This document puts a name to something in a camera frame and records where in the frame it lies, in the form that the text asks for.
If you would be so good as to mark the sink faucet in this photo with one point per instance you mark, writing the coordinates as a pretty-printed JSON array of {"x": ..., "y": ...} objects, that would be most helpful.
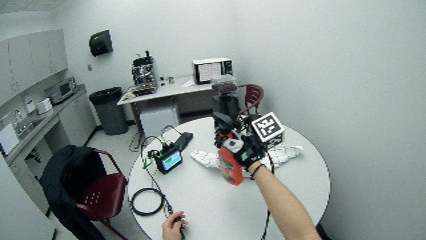
[{"x": 17, "y": 116}]

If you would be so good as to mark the white drawer cabinet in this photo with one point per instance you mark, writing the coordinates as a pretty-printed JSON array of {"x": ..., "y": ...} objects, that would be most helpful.
[{"x": 158, "y": 120}]

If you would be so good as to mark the black trash bin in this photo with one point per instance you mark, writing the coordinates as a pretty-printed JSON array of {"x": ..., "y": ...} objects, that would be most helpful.
[{"x": 109, "y": 111}]

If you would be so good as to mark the black wristband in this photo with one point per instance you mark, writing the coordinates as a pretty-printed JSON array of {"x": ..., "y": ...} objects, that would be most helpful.
[{"x": 257, "y": 170}]

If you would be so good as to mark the black jacket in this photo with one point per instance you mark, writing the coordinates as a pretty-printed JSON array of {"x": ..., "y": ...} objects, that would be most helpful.
[{"x": 66, "y": 180}]

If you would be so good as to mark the black rectangular box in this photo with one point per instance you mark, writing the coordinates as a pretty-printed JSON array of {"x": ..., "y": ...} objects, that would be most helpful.
[{"x": 183, "y": 140}]

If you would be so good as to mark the white microwave with black panel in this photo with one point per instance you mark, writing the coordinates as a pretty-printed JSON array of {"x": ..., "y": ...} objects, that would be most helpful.
[{"x": 209, "y": 70}]

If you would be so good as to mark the black monitor with blue screen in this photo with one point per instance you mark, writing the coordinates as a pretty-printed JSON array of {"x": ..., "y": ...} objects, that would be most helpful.
[{"x": 170, "y": 160}]

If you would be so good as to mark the black paper towel dispenser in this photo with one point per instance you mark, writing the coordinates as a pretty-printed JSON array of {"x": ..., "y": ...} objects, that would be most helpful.
[{"x": 99, "y": 42}]

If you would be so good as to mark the white wall cabinets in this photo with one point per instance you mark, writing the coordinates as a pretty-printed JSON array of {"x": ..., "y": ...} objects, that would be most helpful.
[{"x": 26, "y": 60}]

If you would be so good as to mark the white desk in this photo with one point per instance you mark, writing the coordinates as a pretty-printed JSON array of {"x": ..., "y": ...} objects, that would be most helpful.
[{"x": 177, "y": 88}]

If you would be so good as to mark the dark red chair with jacket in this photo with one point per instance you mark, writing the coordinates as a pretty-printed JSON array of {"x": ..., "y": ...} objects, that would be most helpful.
[{"x": 101, "y": 195}]

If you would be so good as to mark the white marker cube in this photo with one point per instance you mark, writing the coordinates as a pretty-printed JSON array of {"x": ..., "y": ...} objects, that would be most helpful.
[{"x": 267, "y": 126}]

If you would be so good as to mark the grey microwave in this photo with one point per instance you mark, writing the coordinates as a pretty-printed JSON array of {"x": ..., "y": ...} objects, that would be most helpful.
[{"x": 61, "y": 89}]

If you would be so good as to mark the white container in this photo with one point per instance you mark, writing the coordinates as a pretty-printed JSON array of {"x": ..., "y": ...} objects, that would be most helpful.
[{"x": 44, "y": 106}]

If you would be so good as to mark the counter with lower cabinets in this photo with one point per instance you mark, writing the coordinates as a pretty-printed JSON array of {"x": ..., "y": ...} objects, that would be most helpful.
[{"x": 73, "y": 116}]

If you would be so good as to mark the white appliance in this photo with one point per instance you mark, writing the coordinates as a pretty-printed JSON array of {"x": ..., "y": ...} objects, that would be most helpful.
[{"x": 20, "y": 206}]

